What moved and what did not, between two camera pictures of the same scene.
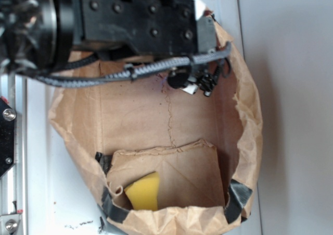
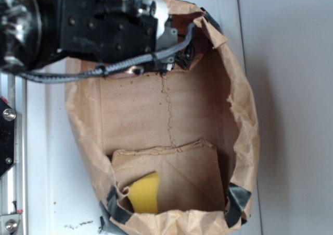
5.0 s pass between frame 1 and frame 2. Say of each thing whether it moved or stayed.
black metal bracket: stayed
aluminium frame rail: stayed
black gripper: moved
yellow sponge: stayed
